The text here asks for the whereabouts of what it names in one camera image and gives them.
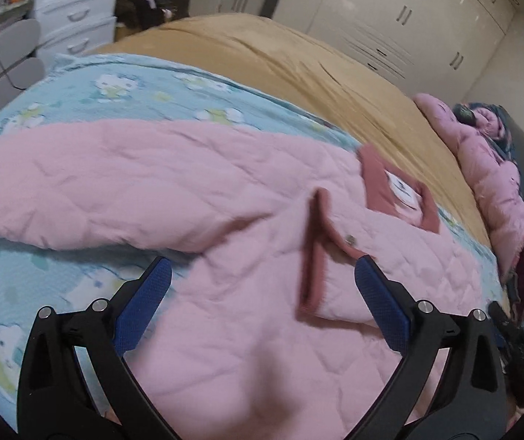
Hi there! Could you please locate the blue cartoon printed blanket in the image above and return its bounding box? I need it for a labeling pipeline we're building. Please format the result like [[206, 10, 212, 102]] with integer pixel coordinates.
[[0, 52, 503, 422]]

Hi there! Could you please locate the dark clothes pile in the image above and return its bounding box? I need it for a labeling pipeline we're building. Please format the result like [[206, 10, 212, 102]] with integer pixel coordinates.
[[115, 0, 169, 33]]

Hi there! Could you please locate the white wardrobe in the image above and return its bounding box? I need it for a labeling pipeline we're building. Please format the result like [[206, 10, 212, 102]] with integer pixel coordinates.
[[218, 0, 519, 85]]

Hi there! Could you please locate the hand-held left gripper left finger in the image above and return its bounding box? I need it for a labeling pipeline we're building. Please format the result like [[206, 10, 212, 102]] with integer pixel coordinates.
[[17, 257, 180, 440]]

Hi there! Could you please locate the tan bed cover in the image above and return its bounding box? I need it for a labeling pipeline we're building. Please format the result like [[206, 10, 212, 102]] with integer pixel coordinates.
[[90, 13, 492, 248]]

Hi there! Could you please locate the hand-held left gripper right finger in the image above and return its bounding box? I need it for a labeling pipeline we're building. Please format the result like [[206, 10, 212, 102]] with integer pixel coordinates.
[[354, 255, 508, 440]]

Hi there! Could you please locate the pink quilted jacket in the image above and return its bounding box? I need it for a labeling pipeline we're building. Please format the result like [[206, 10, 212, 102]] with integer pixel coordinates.
[[0, 121, 505, 440]]

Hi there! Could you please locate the pink puffy quilt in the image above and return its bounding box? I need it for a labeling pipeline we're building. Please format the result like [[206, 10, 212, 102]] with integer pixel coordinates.
[[413, 93, 524, 280]]

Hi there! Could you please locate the white drawer cabinet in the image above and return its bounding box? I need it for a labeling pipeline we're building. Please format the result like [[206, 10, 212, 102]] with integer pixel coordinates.
[[33, 0, 118, 62]]

